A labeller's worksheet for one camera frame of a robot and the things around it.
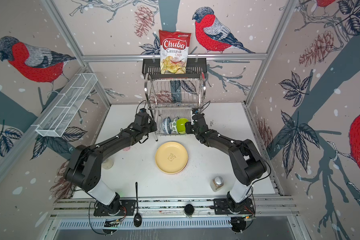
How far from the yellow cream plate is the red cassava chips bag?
464mm

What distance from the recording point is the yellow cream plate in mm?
853

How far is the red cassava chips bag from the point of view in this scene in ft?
2.73
